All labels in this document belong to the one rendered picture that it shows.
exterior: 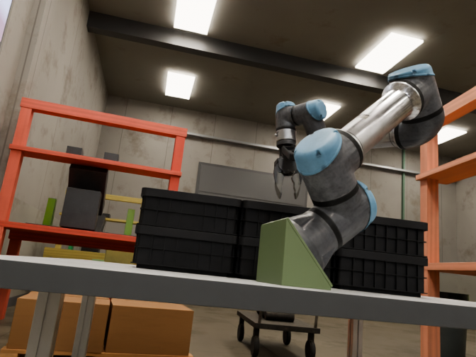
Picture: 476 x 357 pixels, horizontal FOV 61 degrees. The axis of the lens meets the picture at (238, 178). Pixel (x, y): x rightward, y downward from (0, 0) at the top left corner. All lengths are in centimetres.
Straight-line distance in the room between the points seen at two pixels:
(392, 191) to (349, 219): 1184
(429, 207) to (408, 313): 269
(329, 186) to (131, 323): 215
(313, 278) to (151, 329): 210
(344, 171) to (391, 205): 1178
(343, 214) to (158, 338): 213
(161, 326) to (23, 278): 227
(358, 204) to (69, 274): 63
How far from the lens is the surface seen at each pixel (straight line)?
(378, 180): 1262
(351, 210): 96
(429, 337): 341
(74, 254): 644
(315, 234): 91
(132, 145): 1087
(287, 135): 148
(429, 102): 124
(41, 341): 127
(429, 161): 355
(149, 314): 287
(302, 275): 87
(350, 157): 95
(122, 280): 65
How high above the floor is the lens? 72
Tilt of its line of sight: 13 degrees up
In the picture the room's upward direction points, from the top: 6 degrees clockwise
